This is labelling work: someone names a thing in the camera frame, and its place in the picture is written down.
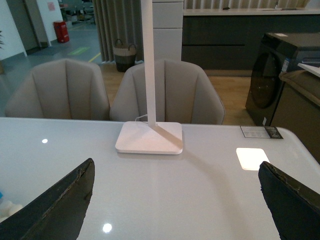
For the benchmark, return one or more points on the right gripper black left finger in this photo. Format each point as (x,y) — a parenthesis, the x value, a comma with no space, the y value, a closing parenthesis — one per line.
(58,213)

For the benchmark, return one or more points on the dark label sticker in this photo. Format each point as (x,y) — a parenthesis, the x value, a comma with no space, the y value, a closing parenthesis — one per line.
(262,132)

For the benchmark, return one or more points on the brown covered furniture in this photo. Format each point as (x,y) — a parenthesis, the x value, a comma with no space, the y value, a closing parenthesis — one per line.
(298,109)

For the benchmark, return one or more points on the white studded base plate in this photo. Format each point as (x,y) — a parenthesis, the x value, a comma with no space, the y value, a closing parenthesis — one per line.
(8,208)

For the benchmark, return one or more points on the red cabinet box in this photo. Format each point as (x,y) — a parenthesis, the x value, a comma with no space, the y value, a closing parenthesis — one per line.
(61,31)

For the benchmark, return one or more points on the woven laundry basket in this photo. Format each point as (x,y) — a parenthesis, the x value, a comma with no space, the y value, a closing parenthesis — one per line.
(124,55)

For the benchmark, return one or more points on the grey curtain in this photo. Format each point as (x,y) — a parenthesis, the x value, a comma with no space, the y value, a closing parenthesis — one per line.
(118,19)

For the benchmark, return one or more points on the beige chair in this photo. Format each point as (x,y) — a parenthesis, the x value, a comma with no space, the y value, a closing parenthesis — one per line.
(61,89)
(183,94)

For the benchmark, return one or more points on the right beige chair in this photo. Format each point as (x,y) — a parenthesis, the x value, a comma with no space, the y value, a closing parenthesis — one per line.
(183,94)

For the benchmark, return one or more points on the left beige chair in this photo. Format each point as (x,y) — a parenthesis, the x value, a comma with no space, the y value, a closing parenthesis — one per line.
(61,89)

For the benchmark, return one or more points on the white tall cabinet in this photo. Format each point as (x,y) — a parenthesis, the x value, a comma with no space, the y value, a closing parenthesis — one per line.
(167,29)

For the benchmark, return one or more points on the white desk lamp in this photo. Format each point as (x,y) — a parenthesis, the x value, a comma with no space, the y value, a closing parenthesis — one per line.
(158,138)

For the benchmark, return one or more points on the dark washing machine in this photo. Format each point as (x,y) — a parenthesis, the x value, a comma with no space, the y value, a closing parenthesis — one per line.
(278,52)

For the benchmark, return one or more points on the dark kitchen counter cabinet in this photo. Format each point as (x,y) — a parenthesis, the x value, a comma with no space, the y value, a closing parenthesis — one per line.
(230,39)

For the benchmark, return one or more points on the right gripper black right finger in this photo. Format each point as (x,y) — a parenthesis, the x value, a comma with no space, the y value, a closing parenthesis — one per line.
(295,208)

